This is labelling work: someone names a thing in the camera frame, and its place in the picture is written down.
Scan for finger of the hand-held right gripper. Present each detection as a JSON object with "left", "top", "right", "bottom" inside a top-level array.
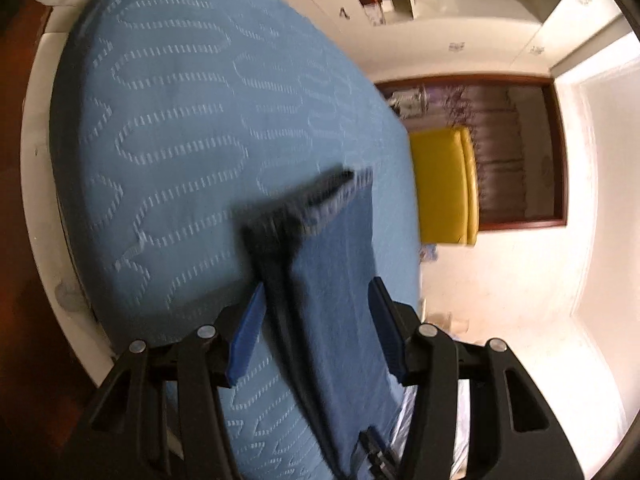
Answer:
[{"left": 240, "top": 164, "right": 357, "bottom": 262}]

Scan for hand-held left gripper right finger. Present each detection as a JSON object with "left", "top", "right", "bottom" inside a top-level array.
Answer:
[{"left": 367, "top": 276, "right": 587, "bottom": 480}]

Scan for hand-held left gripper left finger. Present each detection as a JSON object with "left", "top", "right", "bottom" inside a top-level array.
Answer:
[{"left": 70, "top": 282, "right": 267, "bottom": 480}]

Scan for blue denim pants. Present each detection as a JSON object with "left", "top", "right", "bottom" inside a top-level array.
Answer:
[{"left": 250, "top": 167, "right": 407, "bottom": 480}]

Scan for small bedside lamp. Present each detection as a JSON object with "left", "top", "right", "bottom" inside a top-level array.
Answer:
[{"left": 437, "top": 309, "right": 472, "bottom": 337}]

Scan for grey star-print duvet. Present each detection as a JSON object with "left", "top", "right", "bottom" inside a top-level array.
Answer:
[{"left": 395, "top": 379, "right": 474, "bottom": 480}]

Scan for yellow chair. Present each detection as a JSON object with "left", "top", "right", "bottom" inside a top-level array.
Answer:
[{"left": 409, "top": 126, "right": 481, "bottom": 249}]

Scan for blue quilted bed cover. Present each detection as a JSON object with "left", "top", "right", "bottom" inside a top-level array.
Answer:
[{"left": 50, "top": 0, "right": 424, "bottom": 480}]

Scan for white printed box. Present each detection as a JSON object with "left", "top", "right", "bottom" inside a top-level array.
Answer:
[{"left": 367, "top": 2, "right": 392, "bottom": 27}]

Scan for patterned curtain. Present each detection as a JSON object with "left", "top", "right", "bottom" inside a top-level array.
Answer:
[{"left": 387, "top": 85, "right": 557, "bottom": 222}]

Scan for white wall cabinet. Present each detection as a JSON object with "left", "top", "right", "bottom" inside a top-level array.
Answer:
[{"left": 250, "top": 0, "right": 632, "bottom": 82}]

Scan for dark wooden window frame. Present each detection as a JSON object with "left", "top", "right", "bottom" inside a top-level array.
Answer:
[{"left": 375, "top": 74, "right": 569, "bottom": 234}]

